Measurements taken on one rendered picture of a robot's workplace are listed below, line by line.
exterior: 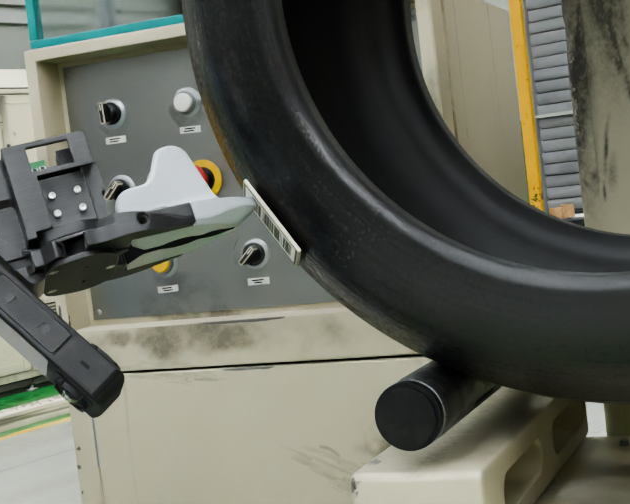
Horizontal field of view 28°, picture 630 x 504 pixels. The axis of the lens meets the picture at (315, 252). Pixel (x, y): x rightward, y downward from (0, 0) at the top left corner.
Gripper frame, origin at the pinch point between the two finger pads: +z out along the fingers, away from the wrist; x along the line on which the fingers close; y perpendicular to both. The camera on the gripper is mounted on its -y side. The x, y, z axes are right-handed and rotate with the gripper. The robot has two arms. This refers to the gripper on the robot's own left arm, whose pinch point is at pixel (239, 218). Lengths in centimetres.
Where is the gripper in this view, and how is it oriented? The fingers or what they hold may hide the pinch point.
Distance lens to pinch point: 82.4
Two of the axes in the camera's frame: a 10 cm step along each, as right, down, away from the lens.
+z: 9.2, -2.6, 3.1
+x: -2.2, 3.2, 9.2
